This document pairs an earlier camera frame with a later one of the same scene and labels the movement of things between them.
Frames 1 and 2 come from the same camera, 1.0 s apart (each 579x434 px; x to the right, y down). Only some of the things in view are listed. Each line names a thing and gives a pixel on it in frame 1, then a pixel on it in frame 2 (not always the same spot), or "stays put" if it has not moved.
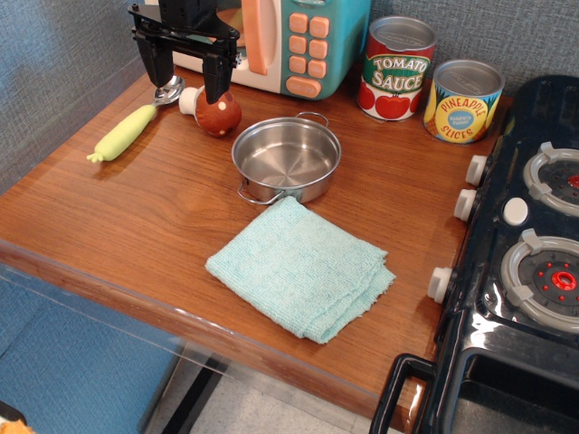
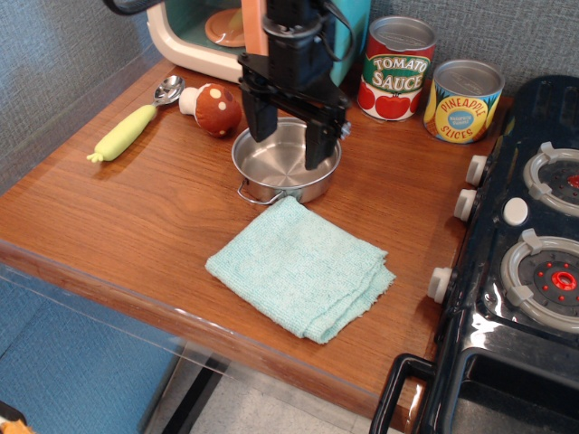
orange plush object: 13,420 stays put
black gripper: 186,26 → 298,73
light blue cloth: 304,269 stays put
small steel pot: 292,155 stays put
